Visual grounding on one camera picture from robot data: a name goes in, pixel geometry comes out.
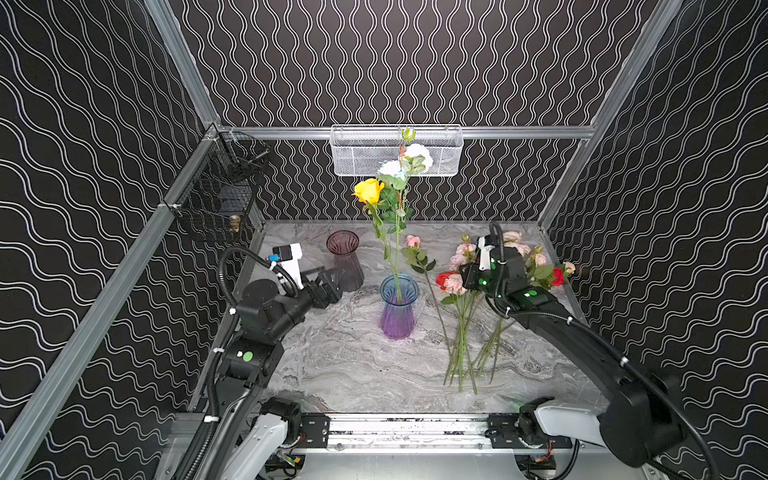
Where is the pink peony spray stem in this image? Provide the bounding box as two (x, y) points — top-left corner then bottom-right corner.
(450, 234), (477, 272)

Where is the blue purple glass vase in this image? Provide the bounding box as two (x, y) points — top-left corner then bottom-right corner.
(379, 274), (420, 340)

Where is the pink rosebud stem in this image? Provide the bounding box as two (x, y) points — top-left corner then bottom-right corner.
(402, 235), (453, 359)

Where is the yellow rose stem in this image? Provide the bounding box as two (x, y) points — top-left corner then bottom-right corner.
(353, 178), (402, 301)

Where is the white flower stem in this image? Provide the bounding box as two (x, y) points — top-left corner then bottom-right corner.
(369, 127), (434, 302)

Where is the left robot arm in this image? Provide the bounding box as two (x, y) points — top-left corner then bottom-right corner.
(172, 267), (348, 479)

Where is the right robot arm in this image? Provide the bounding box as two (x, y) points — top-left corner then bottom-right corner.
(460, 235), (695, 467)

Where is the dark pink glass vase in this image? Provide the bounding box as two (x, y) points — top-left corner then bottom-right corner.
(326, 230), (364, 292)

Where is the pink spray with red bud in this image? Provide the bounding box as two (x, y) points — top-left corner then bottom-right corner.
(473, 223), (576, 382)

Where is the red and pink flower stem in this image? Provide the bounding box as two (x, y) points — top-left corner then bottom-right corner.
(436, 272), (478, 394)

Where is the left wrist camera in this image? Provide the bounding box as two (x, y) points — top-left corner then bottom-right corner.
(269, 243), (303, 290)

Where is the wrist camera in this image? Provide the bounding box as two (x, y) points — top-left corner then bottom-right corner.
(477, 236), (495, 271)
(269, 243), (303, 290)

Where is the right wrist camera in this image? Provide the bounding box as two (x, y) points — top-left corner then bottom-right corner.
(477, 236), (495, 271)

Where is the black wire wall basket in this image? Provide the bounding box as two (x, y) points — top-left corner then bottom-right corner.
(163, 123), (272, 246)

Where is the white mesh wall basket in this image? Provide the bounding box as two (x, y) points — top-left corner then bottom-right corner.
(330, 124), (464, 177)

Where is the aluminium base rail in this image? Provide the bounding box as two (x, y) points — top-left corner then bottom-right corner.
(161, 411), (649, 455)

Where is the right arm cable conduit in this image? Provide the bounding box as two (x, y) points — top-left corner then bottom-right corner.
(487, 221), (721, 480)

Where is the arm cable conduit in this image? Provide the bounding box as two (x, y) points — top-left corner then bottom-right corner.
(487, 221), (721, 480)
(179, 245), (301, 480)

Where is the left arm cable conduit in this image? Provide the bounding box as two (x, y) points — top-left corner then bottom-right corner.
(179, 245), (301, 480)

